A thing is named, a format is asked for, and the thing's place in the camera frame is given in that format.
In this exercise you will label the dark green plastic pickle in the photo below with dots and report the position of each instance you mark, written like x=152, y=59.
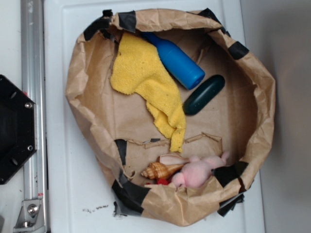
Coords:
x=202, y=95

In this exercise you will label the brown paper bag bin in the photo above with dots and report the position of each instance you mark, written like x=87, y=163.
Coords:
x=120, y=128

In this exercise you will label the brown spiral seashell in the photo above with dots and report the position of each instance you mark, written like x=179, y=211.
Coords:
x=164, y=167

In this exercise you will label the yellow microfiber cloth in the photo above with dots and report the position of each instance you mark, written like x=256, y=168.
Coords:
x=138, y=69

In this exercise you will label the blue plastic bottle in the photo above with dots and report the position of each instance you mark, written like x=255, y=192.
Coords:
x=178, y=63

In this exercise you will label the small red toy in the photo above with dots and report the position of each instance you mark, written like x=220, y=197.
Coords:
x=159, y=182

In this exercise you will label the pink plush toy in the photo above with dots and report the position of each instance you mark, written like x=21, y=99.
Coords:
x=198, y=170

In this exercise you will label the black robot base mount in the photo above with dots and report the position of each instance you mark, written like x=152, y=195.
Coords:
x=17, y=129

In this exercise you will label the metal corner bracket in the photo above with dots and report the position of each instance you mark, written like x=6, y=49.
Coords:
x=31, y=218

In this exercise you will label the aluminium frame rail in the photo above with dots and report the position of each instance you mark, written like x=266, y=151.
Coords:
x=33, y=83

